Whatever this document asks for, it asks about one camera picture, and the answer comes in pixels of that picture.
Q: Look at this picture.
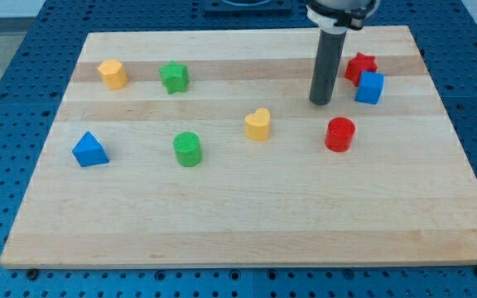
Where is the wooden board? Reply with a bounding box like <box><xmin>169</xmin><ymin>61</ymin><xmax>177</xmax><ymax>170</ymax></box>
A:
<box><xmin>0</xmin><ymin>26</ymin><xmax>477</xmax><ymax>269</ymax></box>

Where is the blue triangle block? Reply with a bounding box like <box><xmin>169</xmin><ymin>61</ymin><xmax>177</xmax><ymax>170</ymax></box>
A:
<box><xmin>72</xmin><ymin>132</ymin><xmax>109</xmax><ymax>167</ymax></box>

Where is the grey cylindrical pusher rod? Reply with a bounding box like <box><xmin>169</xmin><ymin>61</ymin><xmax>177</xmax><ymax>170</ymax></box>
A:
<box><xmin>309</xmin><ymin>31</ymin><xmax>346</xmax><ymax>106</ymax></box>

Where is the red star block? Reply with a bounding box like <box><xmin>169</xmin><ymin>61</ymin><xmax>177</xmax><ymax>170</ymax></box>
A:
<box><xmin>344</xmin><ymin>52</ymin><xmax>378</xmax><ymax>87</ymax></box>

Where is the white black robot arm flange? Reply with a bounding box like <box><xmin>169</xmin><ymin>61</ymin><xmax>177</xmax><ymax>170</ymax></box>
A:
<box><xmin>306</xmin><ymin>0</ymin><xmax>381</xmax><ymax>35</ymax></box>

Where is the red cylinder block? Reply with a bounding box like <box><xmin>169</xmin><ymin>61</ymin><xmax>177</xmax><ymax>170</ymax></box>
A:
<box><xmin>325</xmin><ymin>118</ymin><xmax>356</xmax><ymax>152</ymax></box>

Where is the green star block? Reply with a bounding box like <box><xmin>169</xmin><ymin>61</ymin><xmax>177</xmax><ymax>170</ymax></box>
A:
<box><xmin>159</xmin><ymin>60</ymin><xmax>190</xmax><ymax>94</ymax></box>

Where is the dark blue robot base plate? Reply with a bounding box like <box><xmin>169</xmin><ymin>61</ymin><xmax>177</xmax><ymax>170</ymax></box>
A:
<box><xmin>201</xmin><ymin>0</ymin><xmax>292</xmax><ymax>15</ymax></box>

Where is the green cylinder block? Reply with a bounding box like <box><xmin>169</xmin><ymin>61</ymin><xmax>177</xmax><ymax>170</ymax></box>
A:
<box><xmin>173</xmin><ymin>132</ymin><xmax>202</xmax><ymax>167</ymax></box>

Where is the blue cube block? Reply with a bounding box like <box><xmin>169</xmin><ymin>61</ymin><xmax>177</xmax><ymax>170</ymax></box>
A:
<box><xmin>355</xmin><ymin>71</ymin><xmax>385</xmax><ymax>104</ymax></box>

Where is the yellow hexagon block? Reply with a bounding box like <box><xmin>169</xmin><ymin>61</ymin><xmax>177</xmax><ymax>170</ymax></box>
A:
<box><xmin>97</xmin><ymin>60</ymin><xmax>128</xmax><ymax>89</ymax></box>

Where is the yellow heart block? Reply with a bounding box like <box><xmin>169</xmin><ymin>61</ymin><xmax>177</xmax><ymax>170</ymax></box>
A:
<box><xmin>244</xmin><ymin>108</ymin><xmax>271</xmax><ymax>141</ymax></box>

